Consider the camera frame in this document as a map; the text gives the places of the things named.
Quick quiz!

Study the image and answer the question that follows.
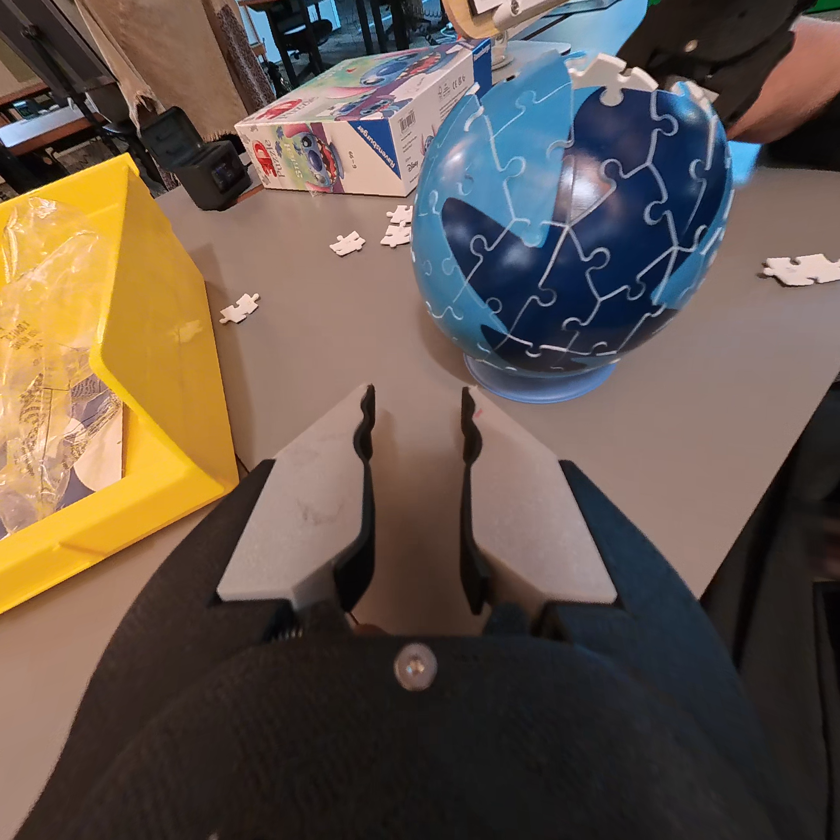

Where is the cardboard puzzle box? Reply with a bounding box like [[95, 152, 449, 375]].
[[234, 38, 494, 198]]

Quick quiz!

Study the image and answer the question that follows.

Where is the person's right forearm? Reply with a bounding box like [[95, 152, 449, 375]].
[[738, 125, 840, 173]]

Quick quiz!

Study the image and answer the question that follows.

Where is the black charging case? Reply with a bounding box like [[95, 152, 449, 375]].
[[141, 106, 253, 212]]

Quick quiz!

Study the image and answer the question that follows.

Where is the blue puzzle ball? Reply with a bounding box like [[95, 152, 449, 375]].
[[410, 52, 734, 388]]

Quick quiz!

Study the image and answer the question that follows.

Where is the person's right hand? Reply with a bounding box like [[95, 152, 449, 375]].
[[725, 14, 840, 142]]

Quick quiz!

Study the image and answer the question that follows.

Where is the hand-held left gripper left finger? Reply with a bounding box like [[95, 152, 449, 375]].
[[215, 384, 377, 614]]

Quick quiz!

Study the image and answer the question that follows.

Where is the clear plastic bag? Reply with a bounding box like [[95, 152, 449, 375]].
[[0, 197, 127, 540]]

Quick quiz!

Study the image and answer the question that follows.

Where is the brown burlap cloth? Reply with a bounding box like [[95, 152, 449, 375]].
[[75, 0, 277, 142]]

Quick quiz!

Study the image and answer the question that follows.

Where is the yellow plastic bin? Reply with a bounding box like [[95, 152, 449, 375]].
[[0, 152, 240, 614]]

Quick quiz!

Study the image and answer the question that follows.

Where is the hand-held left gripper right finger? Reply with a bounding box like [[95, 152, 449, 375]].
[[459, 386, 619, 616]]

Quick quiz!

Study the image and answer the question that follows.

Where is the blue white printed sheet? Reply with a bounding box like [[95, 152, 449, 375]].
[[62, 374, 127, 516]]

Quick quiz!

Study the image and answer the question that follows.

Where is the blue ball stand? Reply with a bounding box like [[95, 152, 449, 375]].
[[464, 351, 618, 403]]

